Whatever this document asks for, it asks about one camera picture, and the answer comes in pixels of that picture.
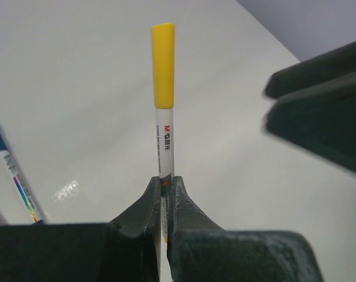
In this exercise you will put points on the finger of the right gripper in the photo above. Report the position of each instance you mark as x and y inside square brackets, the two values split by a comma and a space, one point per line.
[322, 68]
[320, 119]

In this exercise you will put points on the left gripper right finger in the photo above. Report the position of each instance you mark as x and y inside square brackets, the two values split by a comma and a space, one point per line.
[200, 250]

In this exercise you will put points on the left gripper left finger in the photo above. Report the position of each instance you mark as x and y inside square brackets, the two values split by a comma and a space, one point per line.
[125, 249]

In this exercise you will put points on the yellow marker pen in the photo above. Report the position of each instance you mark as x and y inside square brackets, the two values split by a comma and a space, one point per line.
[165, 159]

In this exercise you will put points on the blue marker pen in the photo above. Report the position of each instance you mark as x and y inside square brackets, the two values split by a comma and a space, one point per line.
[21, 188]

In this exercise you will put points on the yellow pen cap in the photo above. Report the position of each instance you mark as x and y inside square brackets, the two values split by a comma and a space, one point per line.
[163, 41]

